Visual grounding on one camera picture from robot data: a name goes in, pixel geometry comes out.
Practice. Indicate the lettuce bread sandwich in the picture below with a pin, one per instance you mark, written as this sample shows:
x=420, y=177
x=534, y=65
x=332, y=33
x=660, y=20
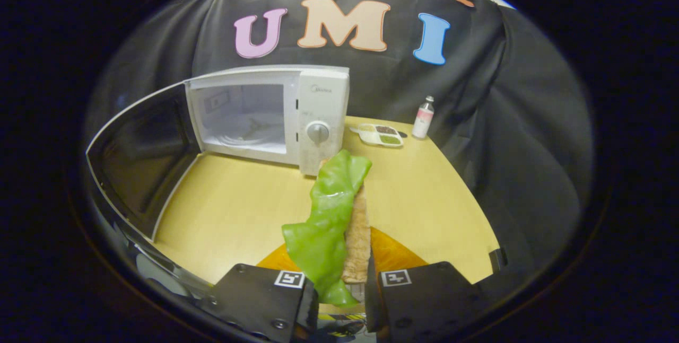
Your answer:
x=329, y=216

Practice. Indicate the white microwave oven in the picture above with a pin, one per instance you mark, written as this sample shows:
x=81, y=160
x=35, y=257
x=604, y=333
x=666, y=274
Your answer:
x=321, y=110

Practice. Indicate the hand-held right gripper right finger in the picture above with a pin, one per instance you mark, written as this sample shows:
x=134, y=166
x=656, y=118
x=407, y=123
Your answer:
x=419, y=300

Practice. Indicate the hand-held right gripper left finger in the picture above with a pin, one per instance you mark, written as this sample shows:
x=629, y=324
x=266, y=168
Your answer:
x=254, y=295

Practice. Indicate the white divided condiment dish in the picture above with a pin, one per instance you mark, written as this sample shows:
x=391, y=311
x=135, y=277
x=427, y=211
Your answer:
x=377, y=135

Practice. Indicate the small bottle with pink label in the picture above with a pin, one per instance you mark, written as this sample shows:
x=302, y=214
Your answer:
x=423, y=120

